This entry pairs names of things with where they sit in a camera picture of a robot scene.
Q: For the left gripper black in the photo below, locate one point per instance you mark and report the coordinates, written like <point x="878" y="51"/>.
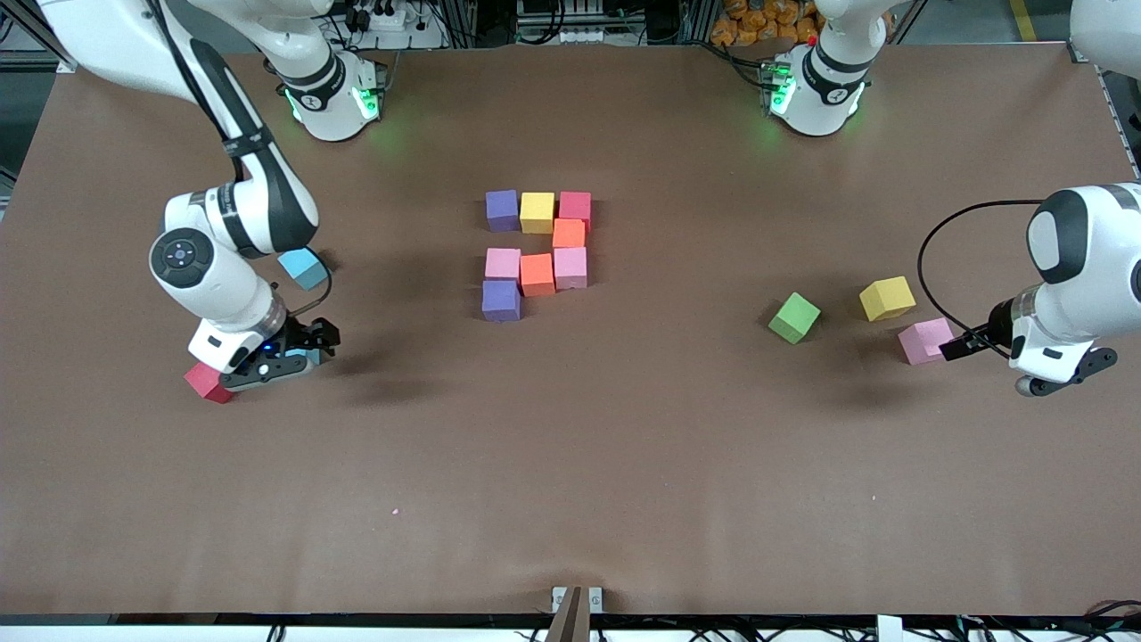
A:
<point x="997" y="326"/>

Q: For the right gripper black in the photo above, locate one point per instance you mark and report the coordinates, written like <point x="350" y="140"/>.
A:
<point x="304" y="336"/>

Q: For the light blue foam block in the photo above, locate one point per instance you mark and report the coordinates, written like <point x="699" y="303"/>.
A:
<point x="307" y="358"/>
<point x="304" y="267"/>

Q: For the pink foam block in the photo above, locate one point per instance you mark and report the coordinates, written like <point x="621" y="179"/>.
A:
<point x="570" y="267"/>
<point x="923" y="341"/>
<point x="503" y="264"/>

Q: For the green foam block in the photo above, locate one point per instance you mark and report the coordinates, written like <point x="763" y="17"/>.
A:
<point x="794" y="318"/>

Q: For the purple foam block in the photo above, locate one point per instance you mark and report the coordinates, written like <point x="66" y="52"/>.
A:
<point x="503" y="210"/>
<point x="501" y="300"/>

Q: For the orange foam block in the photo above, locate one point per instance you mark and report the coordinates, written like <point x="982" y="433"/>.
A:
<point x="569" y="234"/>
<point x="537" y="275"/>

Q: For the yellow foam block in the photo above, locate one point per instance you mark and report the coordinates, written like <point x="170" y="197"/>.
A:
<point x="537" y="213"/>
<point x="887" y="298"/>

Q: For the red foam block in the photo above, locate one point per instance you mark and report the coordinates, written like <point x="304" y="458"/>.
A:
<point x="576" y="207"/>
<point x="205" y="383"/>

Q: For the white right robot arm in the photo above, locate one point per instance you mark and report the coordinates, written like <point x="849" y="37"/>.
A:
<point x="214" y="285"/>

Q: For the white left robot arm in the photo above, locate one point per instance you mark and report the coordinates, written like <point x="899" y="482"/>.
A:
<point x="1083" y="285"/>

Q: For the white power strip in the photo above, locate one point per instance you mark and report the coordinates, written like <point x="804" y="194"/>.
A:
<point x="385" y="18"/>

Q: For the orange snack bag pile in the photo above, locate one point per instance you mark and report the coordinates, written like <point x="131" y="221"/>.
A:
<point x="749" y="22"/>

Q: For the metal table edge bracket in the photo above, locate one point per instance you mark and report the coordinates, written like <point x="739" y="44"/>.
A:
<point x="578" y="606"/>

